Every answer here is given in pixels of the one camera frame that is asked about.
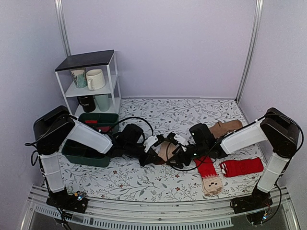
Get teal patterned mug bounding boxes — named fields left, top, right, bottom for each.
left=71, top=68, right=87, bottom=89

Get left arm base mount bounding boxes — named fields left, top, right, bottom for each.
left=46, top=188, right=88, bottom=214

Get cream ceramic mug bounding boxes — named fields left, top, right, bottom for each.
left=86, top=69, right=106, bottom=91

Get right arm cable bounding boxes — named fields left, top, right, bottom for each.
left=165, top=141, right=221, bottom=172

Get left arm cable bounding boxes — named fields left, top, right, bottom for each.
left=105, top=116, right=154, bottom=142

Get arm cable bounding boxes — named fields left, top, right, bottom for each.
left=165, top=141, right=221, bottom=172
left=105, top=116, right=154, bottom=142

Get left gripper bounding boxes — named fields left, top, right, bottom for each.
left=124, top=144, right=160, bottom=168

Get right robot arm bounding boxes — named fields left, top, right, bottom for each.
left=158, top=108, right=304, bottom=209

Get tan brown plain sock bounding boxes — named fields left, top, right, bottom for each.
left=209, top=120, right=243, bottom=139

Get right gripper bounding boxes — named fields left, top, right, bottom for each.
left=166, top=143, right=207, bottom=169

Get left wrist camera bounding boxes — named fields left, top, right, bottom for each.
left=143, top=134, right=165, bottom=153

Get aluminium front rail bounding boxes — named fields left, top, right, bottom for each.
left=21, top=185, right=302, bottom=230

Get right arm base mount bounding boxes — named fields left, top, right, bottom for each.
left=230, top=189, right=273, bottom=225

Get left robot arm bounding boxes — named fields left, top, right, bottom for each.
left=32, top=105, right=163, bottom=208

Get white metal shelf unit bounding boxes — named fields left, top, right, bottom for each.
left=55, top=50, right=121, bottom=116

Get striped beige knit sock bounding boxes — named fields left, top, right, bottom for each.
left=158, top=141, right=177, bottom=162

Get red folded sock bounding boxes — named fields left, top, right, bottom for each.
left=219, top=158, right=264, bottom=177

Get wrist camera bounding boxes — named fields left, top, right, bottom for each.
left=167, top=132, right=189, bottom=152
left=143, top=134, right=165, bottom=153

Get red beige character sock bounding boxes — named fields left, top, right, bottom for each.
left=194, top=157, right=223, bottom=196

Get green divided organizer bin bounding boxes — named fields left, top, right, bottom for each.
left=61, top=113, right=118, bottom=168

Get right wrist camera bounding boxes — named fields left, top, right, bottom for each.
left=167, top=132, right=189, bottom=152

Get red socks in bin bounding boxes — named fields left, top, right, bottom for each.
left=84, top=120, right=113, bottom=132

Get pale green cup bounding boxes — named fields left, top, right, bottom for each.
left=94, top=94, right=110, bottom=112

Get black mug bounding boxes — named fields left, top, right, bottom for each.
left=77, top=95, right=96, bottom=113

